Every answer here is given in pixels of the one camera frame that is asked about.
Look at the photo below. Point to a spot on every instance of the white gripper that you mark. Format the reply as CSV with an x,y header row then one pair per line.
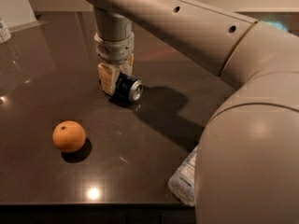
x,y
114,50

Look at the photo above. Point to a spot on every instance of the blue pepsi can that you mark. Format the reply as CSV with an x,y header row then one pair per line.
x,y
128,88

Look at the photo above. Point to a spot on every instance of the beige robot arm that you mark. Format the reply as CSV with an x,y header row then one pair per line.
x,y
247,166

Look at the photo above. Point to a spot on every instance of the orange fruit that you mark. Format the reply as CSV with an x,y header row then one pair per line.
x,y
69,136

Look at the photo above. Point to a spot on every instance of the white container at left edge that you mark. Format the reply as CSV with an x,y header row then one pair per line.
x,y
5,34

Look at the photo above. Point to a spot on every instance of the white panel top left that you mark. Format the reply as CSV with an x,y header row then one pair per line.
x,y
18,15

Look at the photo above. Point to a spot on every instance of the clear plastic water bottle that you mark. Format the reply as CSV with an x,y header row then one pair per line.
x,y
181,183

